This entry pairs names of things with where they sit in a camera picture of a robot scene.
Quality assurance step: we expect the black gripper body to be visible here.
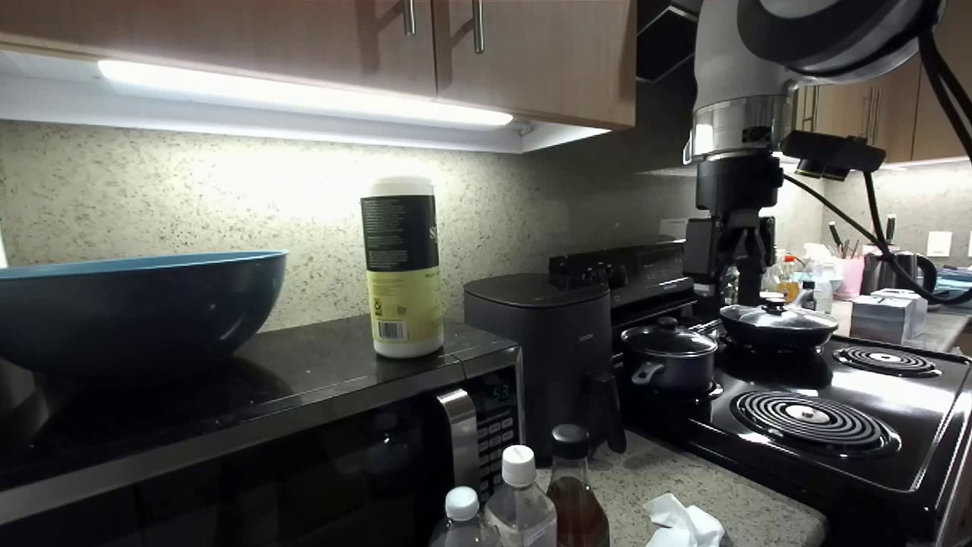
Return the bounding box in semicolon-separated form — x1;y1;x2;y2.
685;152;783;286

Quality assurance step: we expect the small white tissue paper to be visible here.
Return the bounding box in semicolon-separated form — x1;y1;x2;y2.
644;493;727;547

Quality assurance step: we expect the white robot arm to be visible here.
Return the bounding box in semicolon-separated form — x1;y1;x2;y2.
686;0;939;305

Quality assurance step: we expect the white tissue box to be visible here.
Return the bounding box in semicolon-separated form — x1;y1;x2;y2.
850;290;927;344

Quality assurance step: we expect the black air fryer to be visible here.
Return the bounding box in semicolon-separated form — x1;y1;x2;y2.
466;272;625;464

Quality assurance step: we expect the countertop clutter of bottles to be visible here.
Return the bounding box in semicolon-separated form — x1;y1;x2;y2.
763;242;864;313

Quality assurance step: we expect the black pan with lid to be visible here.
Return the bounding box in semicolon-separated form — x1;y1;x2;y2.
721;305;840;351

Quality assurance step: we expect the black range hood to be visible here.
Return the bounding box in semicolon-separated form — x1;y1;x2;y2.
636;0;703;82

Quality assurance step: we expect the wooden cabinet right side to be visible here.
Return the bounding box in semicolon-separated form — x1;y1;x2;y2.
795;0;972;165

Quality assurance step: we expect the wooden cabinet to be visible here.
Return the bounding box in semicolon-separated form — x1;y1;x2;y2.
0;0;636;128
795;0;972;165

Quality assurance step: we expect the black electric stove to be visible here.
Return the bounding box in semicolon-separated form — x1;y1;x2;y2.
548;241;972;547

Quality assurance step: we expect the wooden upper cabinet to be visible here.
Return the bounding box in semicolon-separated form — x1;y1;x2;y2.
0;0;636;128

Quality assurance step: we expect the clear water bottle white cap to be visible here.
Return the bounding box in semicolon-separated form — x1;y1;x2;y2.
485;443;557;547

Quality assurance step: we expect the black microwave oven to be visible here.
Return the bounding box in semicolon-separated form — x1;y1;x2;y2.
0;320;516;547

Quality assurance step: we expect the under-cabinet light strip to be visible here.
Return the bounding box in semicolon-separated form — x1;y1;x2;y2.
97;60;513;128

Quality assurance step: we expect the blue bowl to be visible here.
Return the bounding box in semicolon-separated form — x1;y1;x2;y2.
0;250;286;382

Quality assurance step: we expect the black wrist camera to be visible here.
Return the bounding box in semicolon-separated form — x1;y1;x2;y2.
780;129;888;180

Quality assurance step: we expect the black pot with handle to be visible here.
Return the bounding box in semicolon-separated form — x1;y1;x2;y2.
620;322;716;395

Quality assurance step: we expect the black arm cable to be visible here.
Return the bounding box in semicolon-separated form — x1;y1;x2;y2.
780;28;972;305

